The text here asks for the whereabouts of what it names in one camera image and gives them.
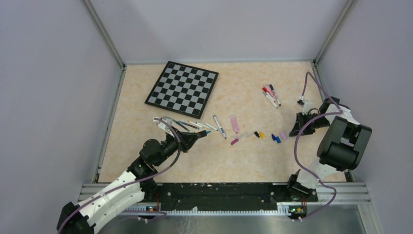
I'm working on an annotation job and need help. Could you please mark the lilac highlighter cap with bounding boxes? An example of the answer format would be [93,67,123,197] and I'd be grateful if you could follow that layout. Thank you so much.
[280,131,288,140]

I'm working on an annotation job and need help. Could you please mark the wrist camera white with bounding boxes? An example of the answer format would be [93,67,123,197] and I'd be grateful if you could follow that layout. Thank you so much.
[297,96,314,115]
[153,116,173,132]

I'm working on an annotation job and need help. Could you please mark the lilac highlighter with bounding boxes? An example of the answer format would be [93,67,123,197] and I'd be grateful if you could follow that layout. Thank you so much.
[230,115,239,134]

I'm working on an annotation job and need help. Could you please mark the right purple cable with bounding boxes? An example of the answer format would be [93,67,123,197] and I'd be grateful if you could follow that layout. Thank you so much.
[293,71,343,222]

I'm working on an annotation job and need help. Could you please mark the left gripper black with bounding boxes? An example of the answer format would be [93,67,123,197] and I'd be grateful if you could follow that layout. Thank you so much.
[153,126,200,167]

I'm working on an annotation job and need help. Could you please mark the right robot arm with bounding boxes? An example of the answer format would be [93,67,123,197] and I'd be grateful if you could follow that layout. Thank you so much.
[285,97,373,201]

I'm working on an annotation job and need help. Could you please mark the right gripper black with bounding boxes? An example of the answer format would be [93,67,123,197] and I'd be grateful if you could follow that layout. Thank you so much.
[290,112,330,137]

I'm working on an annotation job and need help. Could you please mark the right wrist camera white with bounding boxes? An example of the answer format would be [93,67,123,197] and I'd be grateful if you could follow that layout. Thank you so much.
[297,96,314,115]

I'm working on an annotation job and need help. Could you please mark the green gel pen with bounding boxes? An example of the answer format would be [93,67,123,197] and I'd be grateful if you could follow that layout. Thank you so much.
[172,119,190,132]

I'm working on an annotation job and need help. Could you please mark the white marker red cap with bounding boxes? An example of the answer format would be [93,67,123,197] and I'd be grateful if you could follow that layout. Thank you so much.
[262,86,279,109]

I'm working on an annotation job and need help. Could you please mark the blue gel pen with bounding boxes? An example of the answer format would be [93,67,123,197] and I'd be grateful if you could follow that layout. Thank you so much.
[178,121,200,130]

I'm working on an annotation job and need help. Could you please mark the thin marker pink cap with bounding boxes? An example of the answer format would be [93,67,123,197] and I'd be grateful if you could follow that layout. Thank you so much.
[265,84,277,103]

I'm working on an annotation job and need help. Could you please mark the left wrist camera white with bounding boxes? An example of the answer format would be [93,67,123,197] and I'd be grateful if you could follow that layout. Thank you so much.
[153,116,173,132]

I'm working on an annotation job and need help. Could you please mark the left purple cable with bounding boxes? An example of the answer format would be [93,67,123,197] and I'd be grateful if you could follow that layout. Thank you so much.
[57,117,182,234]

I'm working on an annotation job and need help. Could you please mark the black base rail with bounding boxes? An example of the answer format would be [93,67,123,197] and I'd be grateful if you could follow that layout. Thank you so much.
[143,182,318,212]

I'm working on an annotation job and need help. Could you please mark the black grey chessboard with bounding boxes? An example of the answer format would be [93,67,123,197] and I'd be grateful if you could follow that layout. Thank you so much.
[145,61,219,119]

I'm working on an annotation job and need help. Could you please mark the purple cable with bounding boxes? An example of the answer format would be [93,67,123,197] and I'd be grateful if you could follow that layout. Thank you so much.
[293,71,343,222]
[57,117,182,234]

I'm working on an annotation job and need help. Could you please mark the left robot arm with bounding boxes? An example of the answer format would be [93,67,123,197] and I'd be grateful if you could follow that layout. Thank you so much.
[56,128,209,234]

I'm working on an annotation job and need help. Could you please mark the white marker blue cap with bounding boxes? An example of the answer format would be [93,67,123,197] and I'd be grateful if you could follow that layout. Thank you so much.
[213,115,227,139]

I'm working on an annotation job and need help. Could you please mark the magenta marker cap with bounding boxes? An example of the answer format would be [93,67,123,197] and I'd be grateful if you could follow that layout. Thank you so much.
[230,138,239,145]

